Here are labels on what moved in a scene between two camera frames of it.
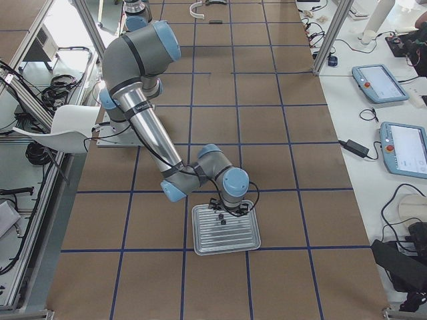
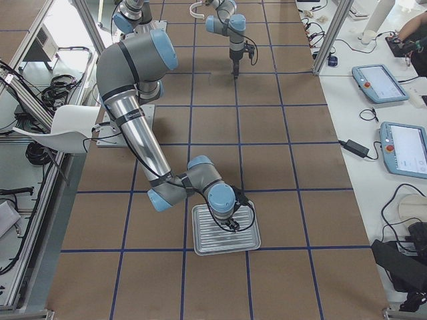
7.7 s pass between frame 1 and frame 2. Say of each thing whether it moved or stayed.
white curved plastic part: stayed
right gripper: moved
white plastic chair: stayed
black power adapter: stayed
